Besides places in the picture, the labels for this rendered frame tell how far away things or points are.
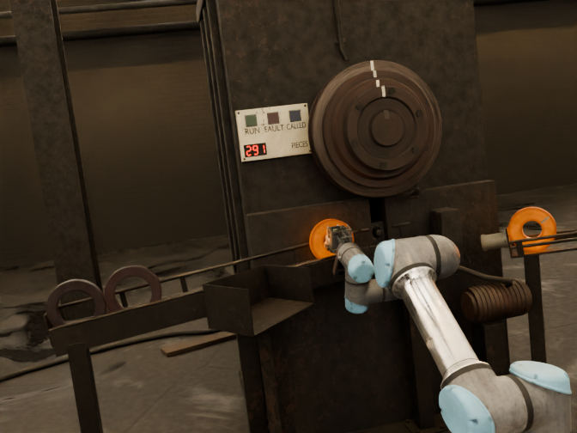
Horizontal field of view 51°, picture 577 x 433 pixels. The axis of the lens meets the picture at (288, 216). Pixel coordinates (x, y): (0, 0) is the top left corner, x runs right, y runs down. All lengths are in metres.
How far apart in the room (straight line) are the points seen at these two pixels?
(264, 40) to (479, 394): 1.44
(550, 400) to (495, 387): 0.12
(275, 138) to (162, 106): 6.01
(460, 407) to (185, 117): 7.13
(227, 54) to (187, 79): 5.98
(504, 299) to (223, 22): 1.36
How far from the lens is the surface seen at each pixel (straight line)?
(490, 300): 2.20
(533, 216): 2.27
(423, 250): 1.54
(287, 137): 2.20
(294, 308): 1.88
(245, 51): 2.22
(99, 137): 8.17
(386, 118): 2.06
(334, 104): 2.09
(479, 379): 1.33
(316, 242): 2.13
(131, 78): 8.19
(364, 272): 1.85
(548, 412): 1.38
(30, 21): 4.75
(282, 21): 2.27
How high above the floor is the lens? 1.10
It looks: 7 degrees down
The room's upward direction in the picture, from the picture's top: 7 degrees counter-clockwise
